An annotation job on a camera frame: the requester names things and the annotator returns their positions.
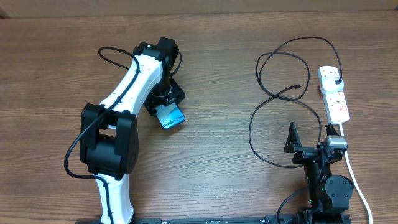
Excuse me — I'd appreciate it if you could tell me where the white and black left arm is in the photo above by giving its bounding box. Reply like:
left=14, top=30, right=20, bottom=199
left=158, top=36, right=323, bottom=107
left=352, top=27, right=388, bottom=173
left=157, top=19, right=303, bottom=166
left=63, top=37, right=185, bottom=223

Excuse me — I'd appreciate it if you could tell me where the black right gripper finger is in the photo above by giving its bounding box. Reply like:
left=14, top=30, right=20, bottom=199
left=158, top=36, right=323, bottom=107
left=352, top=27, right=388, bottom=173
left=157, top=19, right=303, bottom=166
left=325, top=123, right=340, bottom=136
left=284, top=122, right=302, bottom=152

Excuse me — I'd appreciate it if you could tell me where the white charger plug adapter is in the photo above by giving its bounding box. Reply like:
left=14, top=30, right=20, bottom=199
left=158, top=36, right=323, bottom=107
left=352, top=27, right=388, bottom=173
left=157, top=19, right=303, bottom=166
left=320, top=77, right=345, bottom=94

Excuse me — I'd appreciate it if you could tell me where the Samsung Galaxy smartphone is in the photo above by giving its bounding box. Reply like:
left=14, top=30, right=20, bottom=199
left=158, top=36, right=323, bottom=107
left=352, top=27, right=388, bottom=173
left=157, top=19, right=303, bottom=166
left=155, top=103, right=185, bottom=129

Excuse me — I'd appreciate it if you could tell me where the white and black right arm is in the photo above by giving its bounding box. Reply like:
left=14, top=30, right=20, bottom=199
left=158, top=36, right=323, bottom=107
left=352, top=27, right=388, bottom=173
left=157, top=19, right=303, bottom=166
left=275, top=122, right=354, bottom=223

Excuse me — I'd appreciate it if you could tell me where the white power extension strip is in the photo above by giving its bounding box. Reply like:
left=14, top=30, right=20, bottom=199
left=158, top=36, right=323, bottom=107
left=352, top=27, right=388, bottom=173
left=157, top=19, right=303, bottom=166
left=318, top=66, right=350, bottom=124

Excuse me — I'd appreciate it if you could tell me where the black USB charging cable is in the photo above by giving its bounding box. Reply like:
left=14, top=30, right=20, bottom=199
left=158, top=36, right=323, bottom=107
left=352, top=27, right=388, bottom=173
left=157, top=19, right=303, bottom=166
left=248, top=36, right=344, bottom=169

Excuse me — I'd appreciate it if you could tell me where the white power strip cord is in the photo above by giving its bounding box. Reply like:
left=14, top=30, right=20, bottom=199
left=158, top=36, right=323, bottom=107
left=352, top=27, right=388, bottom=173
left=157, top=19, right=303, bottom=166
left=338, top=123, right=374, bottom=224

